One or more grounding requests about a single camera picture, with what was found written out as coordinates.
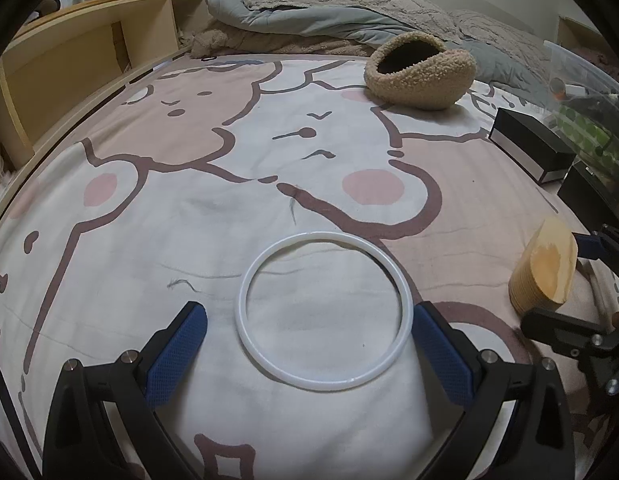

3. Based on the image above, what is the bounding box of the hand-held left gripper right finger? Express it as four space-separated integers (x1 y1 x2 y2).
412 301 576 480

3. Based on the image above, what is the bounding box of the round wooden block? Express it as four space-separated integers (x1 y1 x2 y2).
508 217 579 318

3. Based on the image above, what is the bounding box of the cartoon printed bed sheet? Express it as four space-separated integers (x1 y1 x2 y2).
0 52 619 480

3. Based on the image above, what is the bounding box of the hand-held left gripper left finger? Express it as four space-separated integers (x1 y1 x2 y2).
42 301 210 480

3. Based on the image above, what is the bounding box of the clear plastic storage box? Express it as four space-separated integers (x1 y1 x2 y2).
544 40 619 201

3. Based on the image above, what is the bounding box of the grey quilted duvet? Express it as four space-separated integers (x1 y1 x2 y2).
204 0 560 106

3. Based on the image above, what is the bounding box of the green cloth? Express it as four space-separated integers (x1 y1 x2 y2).
559 105 615 161

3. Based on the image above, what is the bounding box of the beige fleece blanket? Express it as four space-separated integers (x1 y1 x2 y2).
189 25 375 58

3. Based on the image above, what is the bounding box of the beige fleece slipper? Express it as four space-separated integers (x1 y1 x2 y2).
364 31 477 111

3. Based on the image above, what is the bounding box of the wooden headboard shelf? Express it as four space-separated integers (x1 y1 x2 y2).
0 0 210 241

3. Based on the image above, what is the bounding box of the white plastic ring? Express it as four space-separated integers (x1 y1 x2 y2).
236 231 415 391

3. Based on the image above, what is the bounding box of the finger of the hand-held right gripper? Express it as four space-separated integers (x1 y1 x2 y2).
572 224 619 262
520 307 619 411

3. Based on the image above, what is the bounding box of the black box with silver side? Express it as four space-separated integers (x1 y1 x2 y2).
489 107 577 184

